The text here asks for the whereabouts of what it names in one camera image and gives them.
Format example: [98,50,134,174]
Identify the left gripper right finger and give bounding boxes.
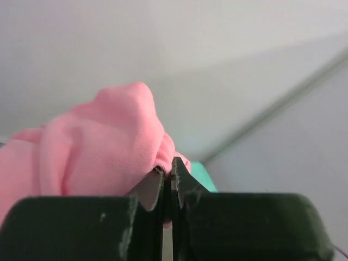
[171,157,334,260]

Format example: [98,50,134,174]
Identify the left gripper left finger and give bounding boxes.
[1,170,165,260]

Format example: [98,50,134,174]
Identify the pink t shirt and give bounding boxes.
[1,82,178,218]

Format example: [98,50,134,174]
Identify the teal folded t shirt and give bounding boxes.
[191,161,218,192]

